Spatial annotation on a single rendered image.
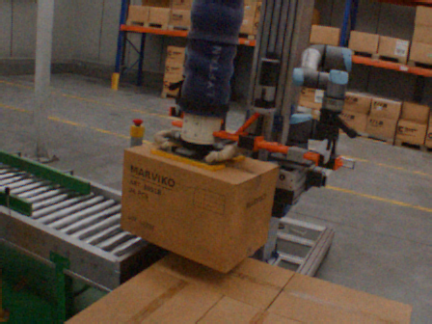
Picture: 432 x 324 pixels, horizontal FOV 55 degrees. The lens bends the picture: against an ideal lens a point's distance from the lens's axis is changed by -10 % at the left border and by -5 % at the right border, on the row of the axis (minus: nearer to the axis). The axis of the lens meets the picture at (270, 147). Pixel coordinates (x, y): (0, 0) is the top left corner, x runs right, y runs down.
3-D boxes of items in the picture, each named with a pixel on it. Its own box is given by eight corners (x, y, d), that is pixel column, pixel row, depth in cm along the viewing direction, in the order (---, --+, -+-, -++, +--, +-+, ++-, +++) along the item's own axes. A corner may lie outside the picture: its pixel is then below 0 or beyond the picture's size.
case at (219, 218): (120, 229, 202) (123, 148, 193) (169, 207, 238) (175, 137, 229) (226, 273, 179) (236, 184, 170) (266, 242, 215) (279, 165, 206)
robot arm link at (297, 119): (287, 134, 247) (291, 110, 244) (311, 138, 246) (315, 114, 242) (285, 138, 235) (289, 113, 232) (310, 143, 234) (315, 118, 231)
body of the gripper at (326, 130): (319, 135, 180) (323, 106, 178) (338, 140, 177) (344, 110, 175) (313, 138, 173) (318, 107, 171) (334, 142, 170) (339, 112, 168)
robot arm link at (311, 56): (303, 38, 218) (293, 66, 175) (324, 41, 217) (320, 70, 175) (300, 60, 224) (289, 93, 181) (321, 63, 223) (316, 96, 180)
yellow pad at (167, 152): (148, 153, 193) (149, 142, 192) (162, 149, 202) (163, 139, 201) (213, 172, 181) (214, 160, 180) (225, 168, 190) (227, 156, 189)
